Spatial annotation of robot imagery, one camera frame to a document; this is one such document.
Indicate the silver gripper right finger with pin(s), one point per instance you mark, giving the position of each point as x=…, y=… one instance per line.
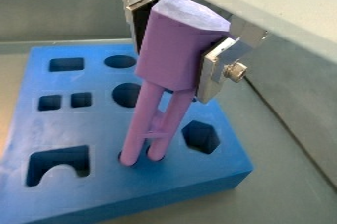
x=220, y=61

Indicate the purple three prong object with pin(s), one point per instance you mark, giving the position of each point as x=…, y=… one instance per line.
x=182, y=28

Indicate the blue shape sorter board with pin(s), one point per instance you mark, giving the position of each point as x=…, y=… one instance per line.
x=60, y=173

